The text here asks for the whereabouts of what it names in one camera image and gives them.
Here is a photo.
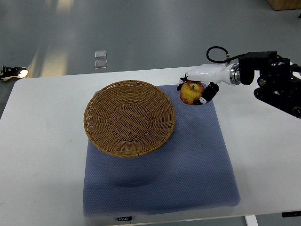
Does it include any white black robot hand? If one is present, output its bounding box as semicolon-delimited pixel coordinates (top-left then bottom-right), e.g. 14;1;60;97
177;64;241;105

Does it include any red yellow apple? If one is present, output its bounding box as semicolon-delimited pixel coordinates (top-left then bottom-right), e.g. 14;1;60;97
180;81;205;105

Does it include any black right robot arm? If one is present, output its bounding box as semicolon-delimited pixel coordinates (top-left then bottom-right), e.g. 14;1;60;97
206;46;301;118

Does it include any brown wicker basket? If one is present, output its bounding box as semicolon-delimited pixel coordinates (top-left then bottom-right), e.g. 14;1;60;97
83;80;176;158

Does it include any brown wooden box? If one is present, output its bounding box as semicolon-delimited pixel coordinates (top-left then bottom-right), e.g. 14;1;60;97
267;0;301;11

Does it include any blue quilted cloth mat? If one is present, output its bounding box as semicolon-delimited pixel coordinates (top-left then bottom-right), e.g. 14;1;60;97
83;85;240;217

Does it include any lower floor outlet plate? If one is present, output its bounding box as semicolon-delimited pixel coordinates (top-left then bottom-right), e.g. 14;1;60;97
95;60;107;69

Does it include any floor outlet plate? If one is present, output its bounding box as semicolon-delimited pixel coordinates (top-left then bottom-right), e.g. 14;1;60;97
95;60;107;69
95;50;107;59

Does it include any upper floor outlet plate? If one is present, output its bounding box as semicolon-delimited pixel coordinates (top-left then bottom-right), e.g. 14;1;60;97
95;50;107;59

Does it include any white table leg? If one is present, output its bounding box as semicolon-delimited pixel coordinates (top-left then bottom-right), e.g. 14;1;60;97
245;215;259;226

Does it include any black table control panel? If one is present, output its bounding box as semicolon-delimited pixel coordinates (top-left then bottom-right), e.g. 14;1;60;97
282;211;301;218

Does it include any black table label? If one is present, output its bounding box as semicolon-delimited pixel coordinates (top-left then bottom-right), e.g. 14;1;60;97
117;216;132;222

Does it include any black white sneaker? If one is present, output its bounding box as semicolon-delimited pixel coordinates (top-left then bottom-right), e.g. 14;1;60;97
0;65;29;82

